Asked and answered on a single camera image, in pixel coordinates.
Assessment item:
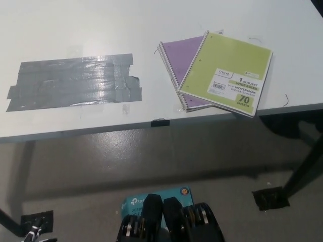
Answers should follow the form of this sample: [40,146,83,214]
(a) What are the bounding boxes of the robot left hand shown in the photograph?
[24,218,58,242]

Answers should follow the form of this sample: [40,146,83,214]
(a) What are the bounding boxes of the green Mead spiral notebook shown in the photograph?
[176,30,275,118]

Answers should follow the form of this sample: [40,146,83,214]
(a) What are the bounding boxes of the robot body black blocks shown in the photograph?
[115,193,225,242]

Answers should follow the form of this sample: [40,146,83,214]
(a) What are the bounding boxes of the black floor tape patch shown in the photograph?
[251,186,290,211]
[20,209,54,234]

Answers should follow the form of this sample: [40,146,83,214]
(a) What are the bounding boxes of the black table leg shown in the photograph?
[0,208,26,237]
[282,136,323,200]

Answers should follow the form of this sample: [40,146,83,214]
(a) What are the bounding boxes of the teal TP-Link box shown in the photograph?
[118,186,196,242]

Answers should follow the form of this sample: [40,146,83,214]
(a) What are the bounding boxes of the small black tape strip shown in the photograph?
[150,118,171,128]

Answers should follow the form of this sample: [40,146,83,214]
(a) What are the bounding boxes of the purple spiral notebook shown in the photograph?
[157,29,225,113]

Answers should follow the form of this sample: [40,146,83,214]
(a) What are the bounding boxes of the grey duct tape patch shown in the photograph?
[5,52,143,113]

